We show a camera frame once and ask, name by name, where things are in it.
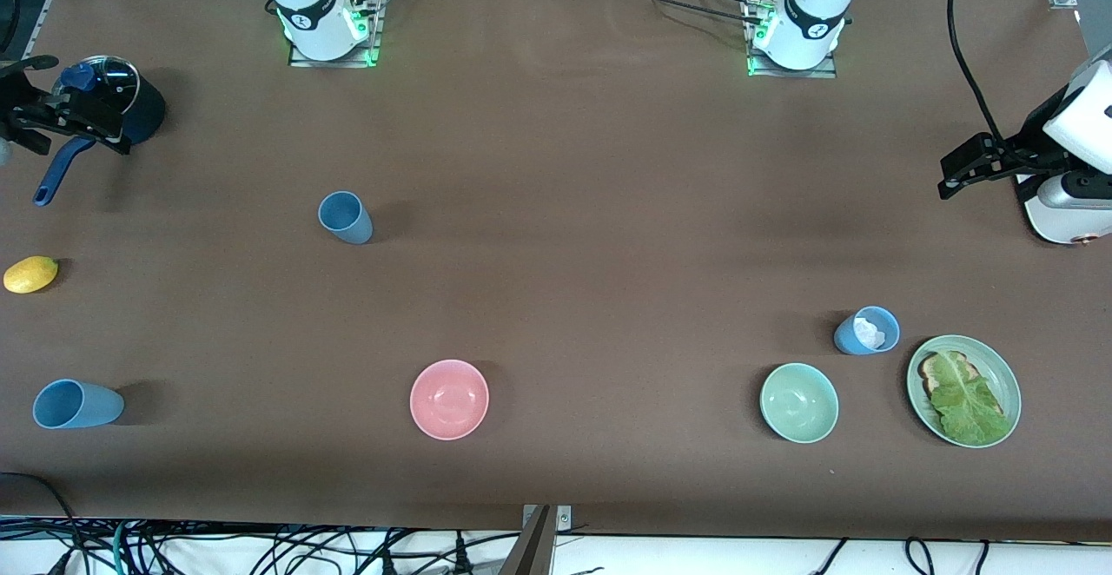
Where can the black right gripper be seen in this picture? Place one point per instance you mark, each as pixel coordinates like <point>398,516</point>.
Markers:
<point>19,115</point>

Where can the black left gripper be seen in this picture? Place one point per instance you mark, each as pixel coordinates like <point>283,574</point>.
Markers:
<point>1028,151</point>

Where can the blue cup holding tissue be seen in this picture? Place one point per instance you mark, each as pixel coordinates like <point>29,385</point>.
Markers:
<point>844,339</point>

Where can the blue plastic cup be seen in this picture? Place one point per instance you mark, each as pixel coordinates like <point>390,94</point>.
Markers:
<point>347,221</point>
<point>82,406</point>

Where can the glass lid with blue knob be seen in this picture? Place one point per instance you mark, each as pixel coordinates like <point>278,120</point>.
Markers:
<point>117,80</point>

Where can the dark blue saucepan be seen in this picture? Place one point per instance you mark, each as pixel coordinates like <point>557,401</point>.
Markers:
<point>148,115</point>

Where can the yellow lemon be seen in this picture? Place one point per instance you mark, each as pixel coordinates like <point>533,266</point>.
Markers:
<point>30,274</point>

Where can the crumpled white tissue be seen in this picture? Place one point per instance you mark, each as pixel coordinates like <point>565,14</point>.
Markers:
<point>869,332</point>

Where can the toasted bread slice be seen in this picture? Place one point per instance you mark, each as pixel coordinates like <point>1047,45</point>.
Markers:
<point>931,373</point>

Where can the pale green plate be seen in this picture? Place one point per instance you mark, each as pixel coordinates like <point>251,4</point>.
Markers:
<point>1003,375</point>

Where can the green lettuce leaf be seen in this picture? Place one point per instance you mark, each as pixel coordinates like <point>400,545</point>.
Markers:
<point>966,403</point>

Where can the pale green bowl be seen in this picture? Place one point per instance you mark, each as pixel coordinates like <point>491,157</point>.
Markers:
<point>799,402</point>

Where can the brown table cloth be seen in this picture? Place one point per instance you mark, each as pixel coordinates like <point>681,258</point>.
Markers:
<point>608,167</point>

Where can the pink bowl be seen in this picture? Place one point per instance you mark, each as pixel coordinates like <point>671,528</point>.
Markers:
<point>449,399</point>

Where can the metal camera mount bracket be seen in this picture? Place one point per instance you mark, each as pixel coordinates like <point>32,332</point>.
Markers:
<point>539,549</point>

